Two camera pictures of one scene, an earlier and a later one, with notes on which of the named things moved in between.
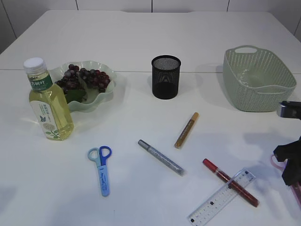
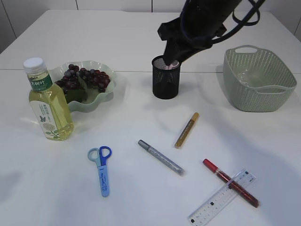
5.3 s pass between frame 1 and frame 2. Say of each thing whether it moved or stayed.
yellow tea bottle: stayed
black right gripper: moved
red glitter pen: stayed
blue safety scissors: stayed
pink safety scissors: moved
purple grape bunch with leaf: stayed
